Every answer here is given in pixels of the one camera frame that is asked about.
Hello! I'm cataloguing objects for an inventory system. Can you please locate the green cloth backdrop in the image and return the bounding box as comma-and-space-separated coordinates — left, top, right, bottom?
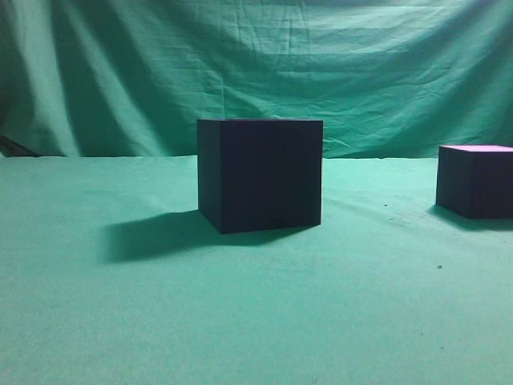
1, 1, 512, 158

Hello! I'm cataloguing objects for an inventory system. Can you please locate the green table cloth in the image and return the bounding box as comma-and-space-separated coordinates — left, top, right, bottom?
1, 156, 512, 384

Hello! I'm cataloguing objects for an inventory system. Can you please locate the large dark cube groove box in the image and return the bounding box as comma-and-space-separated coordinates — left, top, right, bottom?
196, 119, 324, 234

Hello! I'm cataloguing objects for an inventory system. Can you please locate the small dark cube block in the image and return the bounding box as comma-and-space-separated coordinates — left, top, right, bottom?
435, 145, 512, 219

